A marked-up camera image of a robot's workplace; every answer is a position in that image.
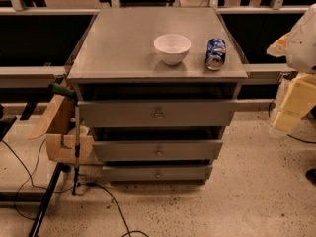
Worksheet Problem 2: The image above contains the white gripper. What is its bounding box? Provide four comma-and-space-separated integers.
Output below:
267, 33, 316, 133

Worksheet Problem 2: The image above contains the grey bottom drawer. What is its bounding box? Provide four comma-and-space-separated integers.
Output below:
103, 165, 212, 182

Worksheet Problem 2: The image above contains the grey drawer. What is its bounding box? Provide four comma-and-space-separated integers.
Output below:
78, 100, 237, 127
103, 165, 212, 182
93, 140, 222, 162

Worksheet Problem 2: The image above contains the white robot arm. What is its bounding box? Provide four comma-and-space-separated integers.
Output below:
267, 4, 316, 133

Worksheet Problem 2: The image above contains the grey drawer cabinet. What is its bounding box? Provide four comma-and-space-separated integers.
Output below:
66, 6, 249, 185

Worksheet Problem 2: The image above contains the grey top drawer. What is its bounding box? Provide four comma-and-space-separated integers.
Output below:
78, 100, 237, 127

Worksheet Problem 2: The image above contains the grey middle drawer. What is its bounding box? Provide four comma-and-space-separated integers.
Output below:
93, 140, 222, 162

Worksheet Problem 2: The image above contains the blue soda can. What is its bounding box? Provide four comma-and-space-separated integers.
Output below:
205, 38, 226, 71

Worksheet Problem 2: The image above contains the white bowl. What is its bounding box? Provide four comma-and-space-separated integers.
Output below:
154, 34, 192, 65

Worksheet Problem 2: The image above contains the cardboard box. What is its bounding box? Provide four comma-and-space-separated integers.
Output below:
27, 79, 97, 165

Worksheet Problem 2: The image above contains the black cable at right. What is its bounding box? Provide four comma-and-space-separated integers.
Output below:
267, 98, 316, 145

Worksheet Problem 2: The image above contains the green handled grabber stick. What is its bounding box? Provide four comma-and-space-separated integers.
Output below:
48, 83, 80, 195

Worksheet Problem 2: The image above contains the black floor cable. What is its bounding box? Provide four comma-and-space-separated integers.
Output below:
77, 181, 150, 237

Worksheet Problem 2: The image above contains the thin black cable left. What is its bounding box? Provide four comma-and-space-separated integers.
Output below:
0, 137, 75, 221

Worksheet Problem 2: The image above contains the black table leg frame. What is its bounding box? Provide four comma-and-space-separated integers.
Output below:
0, 163, 71, 237

